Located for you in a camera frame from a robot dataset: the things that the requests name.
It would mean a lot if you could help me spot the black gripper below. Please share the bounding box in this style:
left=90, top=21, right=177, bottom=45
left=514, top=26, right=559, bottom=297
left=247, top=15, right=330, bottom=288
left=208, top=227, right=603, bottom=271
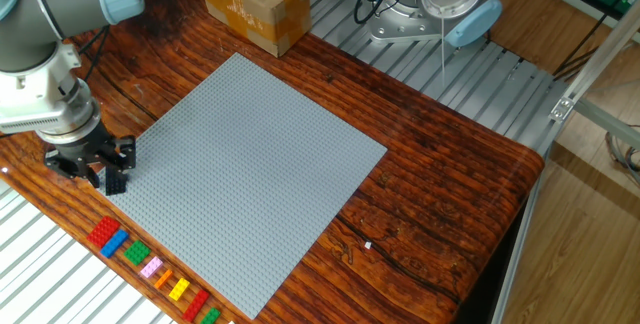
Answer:
left=43, top=121, right=138, bottom=189

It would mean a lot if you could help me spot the black Lego plate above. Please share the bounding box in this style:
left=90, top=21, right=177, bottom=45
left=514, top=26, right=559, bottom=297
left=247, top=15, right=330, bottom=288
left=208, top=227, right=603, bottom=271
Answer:
left=104, top=166, right=129, bottom=197

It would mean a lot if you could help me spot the wide red Lego plate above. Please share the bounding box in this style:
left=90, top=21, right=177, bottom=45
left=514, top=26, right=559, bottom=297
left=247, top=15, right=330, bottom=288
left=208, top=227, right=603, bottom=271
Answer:
left=86, top=215, right=122, bottom=250

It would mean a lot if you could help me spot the blue Lego plate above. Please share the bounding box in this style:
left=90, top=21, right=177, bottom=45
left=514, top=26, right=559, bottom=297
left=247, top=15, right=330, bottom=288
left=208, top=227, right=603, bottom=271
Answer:
left=99, top=228, right=130, bottom=259

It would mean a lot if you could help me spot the green square Lego plate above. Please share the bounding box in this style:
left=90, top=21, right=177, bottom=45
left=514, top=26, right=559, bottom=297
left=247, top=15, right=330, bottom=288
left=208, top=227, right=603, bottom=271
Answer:
left=122, top=239, right=152, bottom=267

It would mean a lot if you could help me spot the pink Lego brick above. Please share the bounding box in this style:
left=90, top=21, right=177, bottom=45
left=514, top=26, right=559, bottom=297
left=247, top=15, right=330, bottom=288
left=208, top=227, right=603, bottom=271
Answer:
left=139, top=255, right=165, bottom=280

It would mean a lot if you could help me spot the thin orange Lego brick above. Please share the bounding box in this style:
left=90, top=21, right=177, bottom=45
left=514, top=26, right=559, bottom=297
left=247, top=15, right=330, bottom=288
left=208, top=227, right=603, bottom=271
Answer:
left=153, top=268, right=174, bottom=291

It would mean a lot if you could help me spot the grey Lego baseplate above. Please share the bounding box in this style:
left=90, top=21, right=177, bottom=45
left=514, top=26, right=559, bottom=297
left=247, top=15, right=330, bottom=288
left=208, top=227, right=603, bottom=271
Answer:
left=97, top=52, right=389, bottom=320

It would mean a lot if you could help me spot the yellow Lego brick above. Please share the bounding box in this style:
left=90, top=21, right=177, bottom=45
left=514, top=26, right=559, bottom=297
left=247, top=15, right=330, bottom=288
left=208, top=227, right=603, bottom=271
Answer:
left=167, top=277, right=192, bottom=302

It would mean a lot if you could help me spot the long red Lego plate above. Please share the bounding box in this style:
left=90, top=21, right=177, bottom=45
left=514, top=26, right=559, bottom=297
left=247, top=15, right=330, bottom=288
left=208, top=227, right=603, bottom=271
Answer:
left=181, top=289, right=211, bottom=323

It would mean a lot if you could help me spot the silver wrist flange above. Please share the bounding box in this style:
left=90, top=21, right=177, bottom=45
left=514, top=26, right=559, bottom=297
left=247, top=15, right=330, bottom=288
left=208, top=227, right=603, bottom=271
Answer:
left=34, top=78, right=101, bottom=145

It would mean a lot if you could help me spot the taped cardboard box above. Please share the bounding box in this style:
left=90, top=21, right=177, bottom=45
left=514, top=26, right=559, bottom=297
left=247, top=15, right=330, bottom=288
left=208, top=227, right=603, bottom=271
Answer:
left=196, top=0, right=312, bottom=59

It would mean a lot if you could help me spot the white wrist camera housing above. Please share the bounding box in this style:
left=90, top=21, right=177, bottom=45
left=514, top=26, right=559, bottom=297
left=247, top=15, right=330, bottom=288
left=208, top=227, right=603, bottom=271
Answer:
left=0, top=41, right=84, bottom=135

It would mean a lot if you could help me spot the black gripper cable bundle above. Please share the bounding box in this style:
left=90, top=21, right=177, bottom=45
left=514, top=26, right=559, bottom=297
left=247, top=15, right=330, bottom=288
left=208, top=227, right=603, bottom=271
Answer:
left=74, top=23, right=111, bottom=85

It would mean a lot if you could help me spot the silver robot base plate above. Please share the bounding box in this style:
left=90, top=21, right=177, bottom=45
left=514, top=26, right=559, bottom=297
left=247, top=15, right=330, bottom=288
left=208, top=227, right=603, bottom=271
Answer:
left=367, top=0, right=451, bottom=43

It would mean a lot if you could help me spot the silver corner bracket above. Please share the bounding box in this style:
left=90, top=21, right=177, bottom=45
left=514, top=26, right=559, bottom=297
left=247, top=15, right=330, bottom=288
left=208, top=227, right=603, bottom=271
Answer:
left=548, top=96, right=576, bottom=124

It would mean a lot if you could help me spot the black floor cable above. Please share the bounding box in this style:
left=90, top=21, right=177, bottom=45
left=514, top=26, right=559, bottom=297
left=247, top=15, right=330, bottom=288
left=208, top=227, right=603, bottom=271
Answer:
left=552, top=11, right=624, bottom=81

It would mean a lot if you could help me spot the slanted metal frame beam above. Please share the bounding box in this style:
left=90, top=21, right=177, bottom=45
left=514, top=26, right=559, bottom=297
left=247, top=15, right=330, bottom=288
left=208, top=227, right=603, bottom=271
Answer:
left=548, top=0, right=640, bottom=124

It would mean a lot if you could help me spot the grey aluminium frame beam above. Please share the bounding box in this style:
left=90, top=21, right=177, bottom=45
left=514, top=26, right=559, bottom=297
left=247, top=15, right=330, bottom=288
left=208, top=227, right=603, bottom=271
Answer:
left=573, top=98, right=640, bottom=151

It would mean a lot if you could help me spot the grey cable coil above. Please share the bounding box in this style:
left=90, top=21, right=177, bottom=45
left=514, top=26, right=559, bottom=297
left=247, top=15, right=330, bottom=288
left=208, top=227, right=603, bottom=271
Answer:
left=604, top=123, right=640, bottom=188

